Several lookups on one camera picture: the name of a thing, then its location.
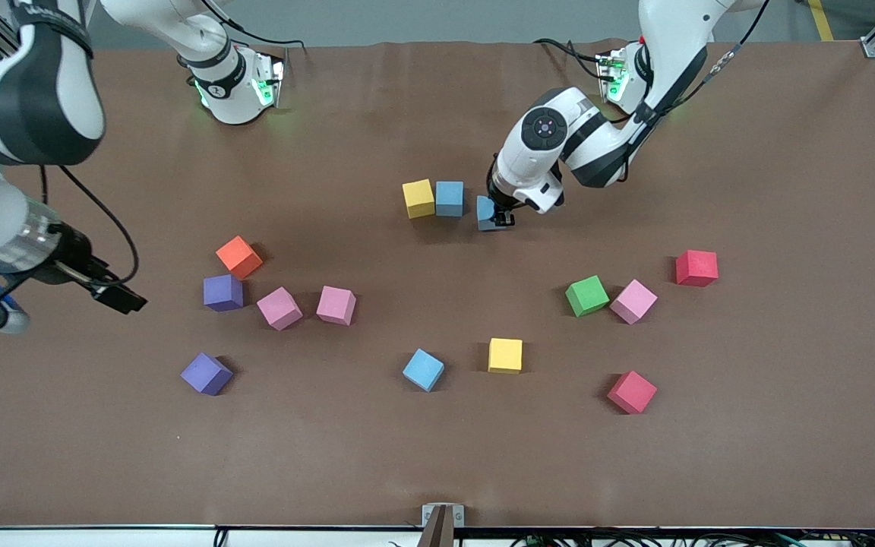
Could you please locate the pink foam cube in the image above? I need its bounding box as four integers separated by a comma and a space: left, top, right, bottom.
316, 285, 357, 327
609, 278, 659, 326
256, 286, 304, 331

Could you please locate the orange foam cube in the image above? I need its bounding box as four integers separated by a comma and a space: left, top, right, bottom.
215, 235, 264, 280

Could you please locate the silver connector box green light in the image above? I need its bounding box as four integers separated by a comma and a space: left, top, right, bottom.
251, 57, 286, 109
595, 49, 628, 103

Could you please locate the black base cable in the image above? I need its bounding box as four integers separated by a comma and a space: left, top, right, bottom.
535, 38, 607, 81

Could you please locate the brown table mat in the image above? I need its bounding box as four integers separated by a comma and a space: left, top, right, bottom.
0, 38, 875, 530

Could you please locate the grey metal bracket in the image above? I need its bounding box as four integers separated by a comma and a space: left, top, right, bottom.
422, 503, 466, 547

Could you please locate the yellow foam cube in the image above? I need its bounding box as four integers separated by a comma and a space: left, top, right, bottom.
402, 179, 436, 220
488, 337, 523, 375

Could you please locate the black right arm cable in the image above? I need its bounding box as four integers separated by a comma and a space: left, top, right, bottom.
39, 163, 140, 288

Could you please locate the rose red foam cube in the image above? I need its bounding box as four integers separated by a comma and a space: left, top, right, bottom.
607, 370, 659, 416

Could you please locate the blue foam cube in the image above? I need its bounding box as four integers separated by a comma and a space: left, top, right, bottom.
434, 181, 464, 218
402, 348, 446, 393
475, 195, 516, 232

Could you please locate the green foam cube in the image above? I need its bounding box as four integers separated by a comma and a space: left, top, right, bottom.
565, 274, 611, 318

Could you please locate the purple foam cube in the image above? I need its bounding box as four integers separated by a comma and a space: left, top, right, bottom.
203, 273, 245, 313
180, 351, 234, 397

